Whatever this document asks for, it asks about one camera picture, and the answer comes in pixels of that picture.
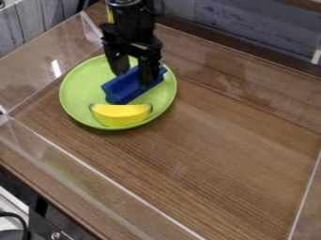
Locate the black cable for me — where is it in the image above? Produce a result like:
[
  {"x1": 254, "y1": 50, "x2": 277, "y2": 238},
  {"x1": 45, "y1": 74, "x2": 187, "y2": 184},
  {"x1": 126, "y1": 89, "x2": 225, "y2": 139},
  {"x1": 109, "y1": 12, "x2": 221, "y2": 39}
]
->
[{"x1": 0, "y1": 211, "x2": 31, "y2": 240}]

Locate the green round plate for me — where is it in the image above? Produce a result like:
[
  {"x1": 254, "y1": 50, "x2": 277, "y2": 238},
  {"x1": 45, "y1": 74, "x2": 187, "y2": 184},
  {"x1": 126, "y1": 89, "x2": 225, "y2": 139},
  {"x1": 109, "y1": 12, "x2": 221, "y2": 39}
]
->
[{"x1": 59, "y1": 55, "x2": 176, "y2": 130}]

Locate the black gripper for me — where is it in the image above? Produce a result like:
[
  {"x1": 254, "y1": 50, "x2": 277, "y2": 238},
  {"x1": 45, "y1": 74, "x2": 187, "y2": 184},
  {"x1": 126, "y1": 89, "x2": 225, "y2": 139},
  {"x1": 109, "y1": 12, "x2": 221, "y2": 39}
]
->
[{"x1": 99, "y1": 8, "x2": 163, "y2": 88}]

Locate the clear acrylic corner bracket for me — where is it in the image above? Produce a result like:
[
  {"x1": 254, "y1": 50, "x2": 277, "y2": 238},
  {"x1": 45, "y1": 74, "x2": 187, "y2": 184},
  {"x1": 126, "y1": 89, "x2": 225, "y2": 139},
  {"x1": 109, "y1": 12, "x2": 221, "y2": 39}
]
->
[{"x1": 80, "y1": 11, "x2": 103, "y2": 44}]

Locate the clear acrylic tray wall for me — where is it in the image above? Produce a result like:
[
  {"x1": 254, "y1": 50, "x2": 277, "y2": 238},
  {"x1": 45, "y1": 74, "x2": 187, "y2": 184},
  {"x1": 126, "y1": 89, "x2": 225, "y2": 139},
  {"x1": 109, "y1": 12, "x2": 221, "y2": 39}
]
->
[{"x1": 0, "y1": 14, "x2": 321, "y2": 240}]

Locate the yellow half-round block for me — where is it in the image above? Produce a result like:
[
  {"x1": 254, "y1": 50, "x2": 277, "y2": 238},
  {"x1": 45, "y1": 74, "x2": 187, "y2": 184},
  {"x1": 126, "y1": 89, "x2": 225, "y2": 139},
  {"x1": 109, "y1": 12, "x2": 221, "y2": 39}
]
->
[{"x1": 89, "y1": 103, "x2": 152, "y2": 127}]

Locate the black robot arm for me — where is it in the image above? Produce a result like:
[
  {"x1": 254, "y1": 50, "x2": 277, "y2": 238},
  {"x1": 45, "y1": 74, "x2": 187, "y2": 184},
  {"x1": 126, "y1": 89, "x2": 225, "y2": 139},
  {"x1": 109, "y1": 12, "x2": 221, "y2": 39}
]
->
[{"x1": 99, "y1": 0, "x2": 163, "y2": 88}]

